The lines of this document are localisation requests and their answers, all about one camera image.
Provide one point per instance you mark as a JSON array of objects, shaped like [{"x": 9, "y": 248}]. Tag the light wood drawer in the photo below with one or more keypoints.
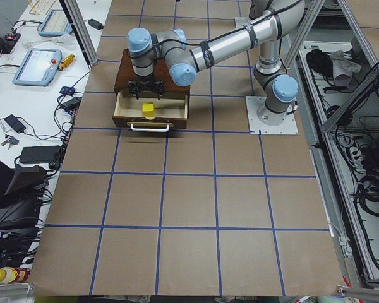
[{"x": 170, "y": 113}]

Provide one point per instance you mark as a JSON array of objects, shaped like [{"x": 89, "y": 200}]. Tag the blue teach pendant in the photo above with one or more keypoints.
[
  {"x": 55, "y": 24},
  {"x": 38, "y": 68}
]

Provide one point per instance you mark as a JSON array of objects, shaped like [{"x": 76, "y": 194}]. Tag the dark wooden drawer cabinet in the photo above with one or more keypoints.
[{"x": 161, "y": 73}]

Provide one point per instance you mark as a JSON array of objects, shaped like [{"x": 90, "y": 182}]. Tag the yellow block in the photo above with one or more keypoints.
[{"x": 148, "y": 109}]

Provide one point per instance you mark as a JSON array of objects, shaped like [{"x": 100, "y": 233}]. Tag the far blue teach pendant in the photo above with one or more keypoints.
[{"x": 55, "y": 24}]

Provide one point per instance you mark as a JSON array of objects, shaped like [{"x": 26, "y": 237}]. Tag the aluminium frame post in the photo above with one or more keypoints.
[{"x": 75, "y": 18}]

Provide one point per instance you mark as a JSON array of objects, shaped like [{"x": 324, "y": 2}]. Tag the bunch of keys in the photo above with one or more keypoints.
[{"x": 9, "y": 141}]

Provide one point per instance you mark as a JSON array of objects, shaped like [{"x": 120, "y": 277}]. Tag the black power adapter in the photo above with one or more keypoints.
[{"x": 95, "y": 24}]

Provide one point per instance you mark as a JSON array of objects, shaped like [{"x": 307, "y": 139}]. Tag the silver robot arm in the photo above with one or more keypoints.
[{"x": 268, "y": 22}]

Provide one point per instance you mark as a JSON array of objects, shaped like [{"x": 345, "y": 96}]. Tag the near blue teach pendant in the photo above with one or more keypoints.
[{"x": 38, "y": 68}]

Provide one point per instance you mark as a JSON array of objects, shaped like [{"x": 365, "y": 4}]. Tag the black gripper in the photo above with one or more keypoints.
[{"x": 144, "y": 81}]

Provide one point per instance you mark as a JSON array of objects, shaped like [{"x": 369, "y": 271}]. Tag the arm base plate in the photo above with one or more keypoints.
[{"x": 262, "y": 121}]

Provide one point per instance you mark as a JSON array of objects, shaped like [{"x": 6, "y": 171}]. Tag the white power strip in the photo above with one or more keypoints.
[{"x": 356, "y": 158}]

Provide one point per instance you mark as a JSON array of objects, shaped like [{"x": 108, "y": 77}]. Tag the yellow black tool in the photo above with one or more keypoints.
[{"x": 66, "y": 62}]

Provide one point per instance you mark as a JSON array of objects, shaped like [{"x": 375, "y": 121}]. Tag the grey crumpled cloth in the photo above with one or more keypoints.
[{"x": 343, "y": 69}]

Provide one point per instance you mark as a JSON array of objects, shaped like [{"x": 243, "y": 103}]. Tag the yellow red bottle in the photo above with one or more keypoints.
[{"x": 11, "y": 275}]

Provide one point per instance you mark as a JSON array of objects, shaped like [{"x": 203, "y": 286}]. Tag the black smartphone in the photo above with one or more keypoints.
[{"x": 15, "y": 123}]

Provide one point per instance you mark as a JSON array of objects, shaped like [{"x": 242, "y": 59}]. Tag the dark brown box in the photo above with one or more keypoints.
[{"x": 26, "y": 178}]

